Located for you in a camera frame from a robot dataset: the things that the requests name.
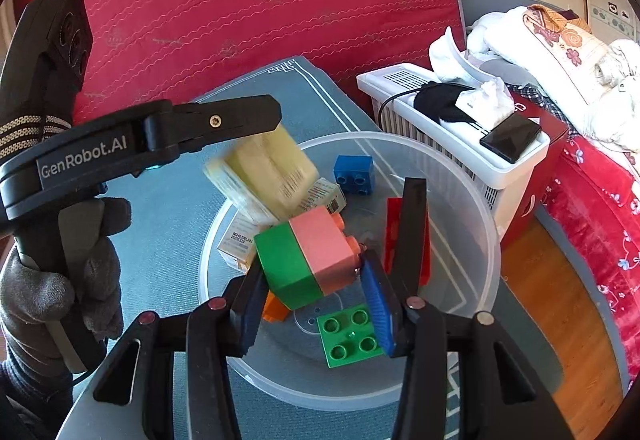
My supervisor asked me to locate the black cloth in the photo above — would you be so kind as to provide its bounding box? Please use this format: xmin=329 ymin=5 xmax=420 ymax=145
xmin=412 ymin=82 xmax=481 ymax=125

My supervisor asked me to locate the person's left forearm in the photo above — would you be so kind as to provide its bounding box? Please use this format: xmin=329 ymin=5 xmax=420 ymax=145
xmin=0 ymin=345 xmax=76 ymax=440

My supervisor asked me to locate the yellow and orange toy block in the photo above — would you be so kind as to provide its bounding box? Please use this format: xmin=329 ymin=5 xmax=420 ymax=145
xmin=261 ymin=291 xmax=292 ymax=323

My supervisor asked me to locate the white plastic basket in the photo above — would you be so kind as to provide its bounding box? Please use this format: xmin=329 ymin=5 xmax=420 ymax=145
xmin=356 ymin=62 xmax=551 ymax=241

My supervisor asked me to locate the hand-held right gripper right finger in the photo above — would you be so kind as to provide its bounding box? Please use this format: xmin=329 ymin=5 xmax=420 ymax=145
xmin=360 ymin=251 xmax=576 ymax=440

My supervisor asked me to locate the black smartphone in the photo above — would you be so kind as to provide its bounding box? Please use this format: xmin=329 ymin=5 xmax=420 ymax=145
xmin=479 ymin=112 xmax=542 ymax=165

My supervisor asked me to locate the white floral quilt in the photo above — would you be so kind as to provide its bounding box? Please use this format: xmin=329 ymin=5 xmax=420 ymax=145
xmin=470 ymin=4 xmax=640 ymax=155

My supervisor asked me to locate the yellow medicine box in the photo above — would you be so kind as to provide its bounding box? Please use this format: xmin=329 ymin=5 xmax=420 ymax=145
xmin=202 ymin=125 xmax=321 ymax=225

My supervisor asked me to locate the white crumpled tissue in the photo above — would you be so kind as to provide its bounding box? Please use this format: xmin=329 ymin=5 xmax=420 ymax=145
xmin=457 ymin=74 xmax=516 ymax=125

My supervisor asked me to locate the blue toy brick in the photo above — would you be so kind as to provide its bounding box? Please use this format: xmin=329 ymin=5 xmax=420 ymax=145
xmin=332 ymin=155 xmax=375 ymax=197

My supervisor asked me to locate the green and pink toy block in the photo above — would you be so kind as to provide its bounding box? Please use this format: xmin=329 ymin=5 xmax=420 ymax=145
xmin=253 ymin=209 xmax=362 ymax=311

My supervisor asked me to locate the white cloth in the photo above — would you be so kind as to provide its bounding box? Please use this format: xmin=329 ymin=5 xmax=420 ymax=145
xmin=428 ymin=10 xmax=531 ymax=80

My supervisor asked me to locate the small white barcode box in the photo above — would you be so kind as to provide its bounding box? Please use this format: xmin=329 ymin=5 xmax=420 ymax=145
xmin=295 ymin=177 xmax=347 ymax=221

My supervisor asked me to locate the clear plastic bowl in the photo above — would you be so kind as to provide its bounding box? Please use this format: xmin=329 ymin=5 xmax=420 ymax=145
xmin=197 ymin=131 xmax=502 ymax=413

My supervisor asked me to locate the green and orange toy block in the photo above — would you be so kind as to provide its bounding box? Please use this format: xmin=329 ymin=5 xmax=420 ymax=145
xmin=316 ymin=305 xmax=386 ymax=369

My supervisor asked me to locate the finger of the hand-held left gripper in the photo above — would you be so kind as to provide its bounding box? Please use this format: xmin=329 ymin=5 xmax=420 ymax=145
xmin=142 ymin=94 xmax=282 ymax=157

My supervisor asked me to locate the white medicine box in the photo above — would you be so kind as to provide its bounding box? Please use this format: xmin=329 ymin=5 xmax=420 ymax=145
xmin=216 ymin=210 xmax=261 ymax=273

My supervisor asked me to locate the person's left hand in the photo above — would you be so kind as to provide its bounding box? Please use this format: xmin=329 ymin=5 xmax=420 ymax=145
xmin=0 ymin=197 xmax=133 ymax=373

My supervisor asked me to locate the red toy brick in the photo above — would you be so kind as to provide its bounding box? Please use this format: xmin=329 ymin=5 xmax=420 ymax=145
xmin=384 ymin=197 xmax=432 ymax=288

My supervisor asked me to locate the black cable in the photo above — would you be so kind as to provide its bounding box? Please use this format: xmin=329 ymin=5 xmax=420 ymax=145
xmin=377 ymin=82 xmax=476 ymax=131

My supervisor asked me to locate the red floral bedding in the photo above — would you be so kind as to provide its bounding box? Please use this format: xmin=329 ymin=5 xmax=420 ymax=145
xmin=542 ymin=135 xmax=640 ymax=396

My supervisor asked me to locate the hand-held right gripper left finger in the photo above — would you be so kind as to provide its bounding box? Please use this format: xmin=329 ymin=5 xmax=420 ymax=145
xmin=87 ymin=259 xmax=271 ymax=440

